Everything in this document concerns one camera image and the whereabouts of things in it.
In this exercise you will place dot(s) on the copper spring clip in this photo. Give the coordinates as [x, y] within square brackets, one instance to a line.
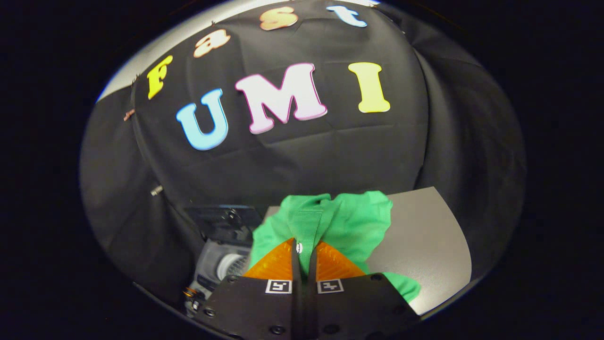
[128, 114]

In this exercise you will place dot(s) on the black backdrop cloth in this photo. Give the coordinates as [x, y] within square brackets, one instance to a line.
[306, 156]

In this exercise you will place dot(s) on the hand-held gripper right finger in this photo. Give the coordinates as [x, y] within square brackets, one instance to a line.
[311, 276]

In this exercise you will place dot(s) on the green polo shirt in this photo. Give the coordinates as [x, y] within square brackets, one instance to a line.
[349, 222]

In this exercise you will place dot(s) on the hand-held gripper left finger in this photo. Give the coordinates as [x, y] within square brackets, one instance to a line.
[296, 269]

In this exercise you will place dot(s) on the large grey appliance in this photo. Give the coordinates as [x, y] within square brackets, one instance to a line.
[424, 245]

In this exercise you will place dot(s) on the small washing machine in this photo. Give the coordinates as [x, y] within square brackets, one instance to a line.
[212, 269]

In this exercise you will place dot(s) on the dark washing machine lid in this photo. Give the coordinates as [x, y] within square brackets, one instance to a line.
[226, 222]

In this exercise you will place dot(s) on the silver spring clip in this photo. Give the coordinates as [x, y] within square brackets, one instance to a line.
[156, 190]

